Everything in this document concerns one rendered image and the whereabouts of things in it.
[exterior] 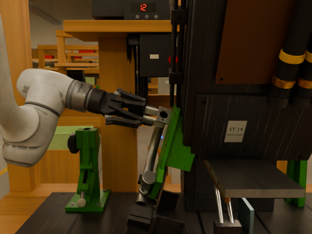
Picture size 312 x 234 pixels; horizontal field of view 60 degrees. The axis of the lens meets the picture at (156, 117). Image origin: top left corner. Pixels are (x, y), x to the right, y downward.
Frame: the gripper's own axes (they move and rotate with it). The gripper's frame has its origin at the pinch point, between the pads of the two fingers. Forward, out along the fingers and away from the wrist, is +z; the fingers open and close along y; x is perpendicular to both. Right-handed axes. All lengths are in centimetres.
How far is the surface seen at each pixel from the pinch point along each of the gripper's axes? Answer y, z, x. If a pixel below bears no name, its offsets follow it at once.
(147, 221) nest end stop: -28.0, 5.3, 8.8
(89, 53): 481, -198, 464
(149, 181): -20.3, 2.8, 0.6
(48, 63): 637, -418, 730
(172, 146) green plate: -11.4, 6.2, -5.3
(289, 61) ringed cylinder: -5.2, 20.6, -35.9
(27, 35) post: 31, -57, 12
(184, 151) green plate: -11.8, 9.5, -4.9
